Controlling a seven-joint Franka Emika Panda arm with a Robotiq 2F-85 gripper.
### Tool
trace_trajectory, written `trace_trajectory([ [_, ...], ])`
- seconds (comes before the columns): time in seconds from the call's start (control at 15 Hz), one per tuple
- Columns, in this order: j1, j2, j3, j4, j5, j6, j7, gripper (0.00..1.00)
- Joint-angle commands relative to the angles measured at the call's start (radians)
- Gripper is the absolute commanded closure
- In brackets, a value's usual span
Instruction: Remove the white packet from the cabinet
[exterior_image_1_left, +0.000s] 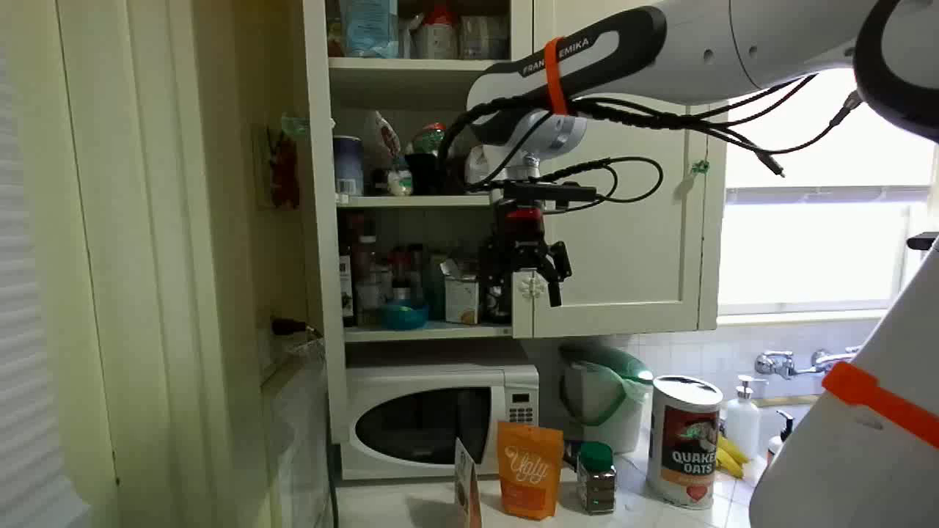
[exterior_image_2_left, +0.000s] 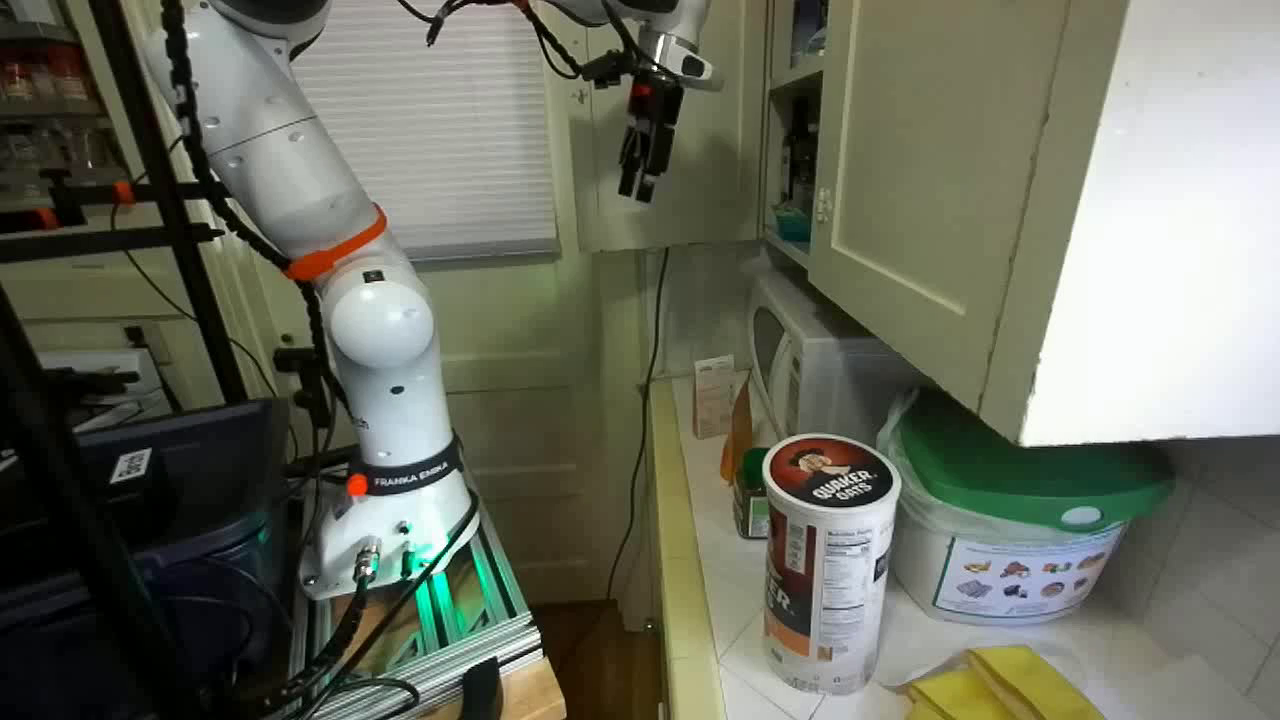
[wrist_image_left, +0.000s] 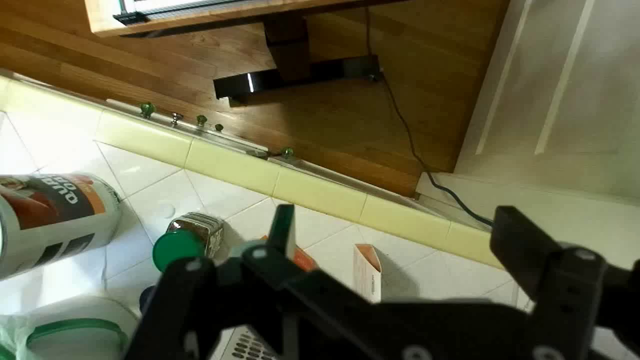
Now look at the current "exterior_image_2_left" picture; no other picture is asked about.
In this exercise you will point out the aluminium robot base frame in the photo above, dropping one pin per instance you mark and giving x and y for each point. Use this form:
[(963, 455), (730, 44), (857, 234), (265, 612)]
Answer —
[(450, 639)]

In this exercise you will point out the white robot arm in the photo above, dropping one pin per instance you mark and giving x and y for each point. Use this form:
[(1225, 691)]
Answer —
[(224, 70)]

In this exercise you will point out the green lid spice jar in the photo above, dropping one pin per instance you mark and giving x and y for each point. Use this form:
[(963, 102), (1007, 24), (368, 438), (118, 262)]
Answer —
[(755, 496)]

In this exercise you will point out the yellow cloth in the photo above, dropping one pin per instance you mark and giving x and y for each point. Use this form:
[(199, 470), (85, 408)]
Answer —
[(1007, 681)]

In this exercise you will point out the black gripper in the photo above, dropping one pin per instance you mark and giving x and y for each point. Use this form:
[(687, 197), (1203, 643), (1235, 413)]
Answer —
[(652, 108)]

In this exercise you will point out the dark blue storage bin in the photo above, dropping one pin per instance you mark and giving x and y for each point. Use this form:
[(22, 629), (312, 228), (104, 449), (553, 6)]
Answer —
[(200, 511)]

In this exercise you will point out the teal bowl in cabinet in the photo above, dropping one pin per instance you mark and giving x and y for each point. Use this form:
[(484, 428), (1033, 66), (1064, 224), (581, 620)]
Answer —
[(792, 220)]

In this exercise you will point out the white microwave oven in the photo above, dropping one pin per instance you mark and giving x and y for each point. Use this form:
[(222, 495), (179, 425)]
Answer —
[(812, 371)]

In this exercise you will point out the cream cabinet door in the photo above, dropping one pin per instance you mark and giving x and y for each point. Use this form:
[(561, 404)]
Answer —
[(935, 118)]

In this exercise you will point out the orange stand-up pouch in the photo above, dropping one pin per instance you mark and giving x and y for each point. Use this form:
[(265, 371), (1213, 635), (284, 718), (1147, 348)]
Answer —
[(739, 438)]

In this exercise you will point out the white window blind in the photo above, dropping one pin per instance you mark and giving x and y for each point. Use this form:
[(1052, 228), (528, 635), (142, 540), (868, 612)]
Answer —
[(450, 133)]

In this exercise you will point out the Quaker oats canister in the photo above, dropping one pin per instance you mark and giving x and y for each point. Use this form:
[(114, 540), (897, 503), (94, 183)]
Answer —
[(824, 573)]

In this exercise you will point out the white tub green lid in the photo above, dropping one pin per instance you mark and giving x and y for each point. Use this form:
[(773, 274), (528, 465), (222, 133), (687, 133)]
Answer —
[(998, 532)]

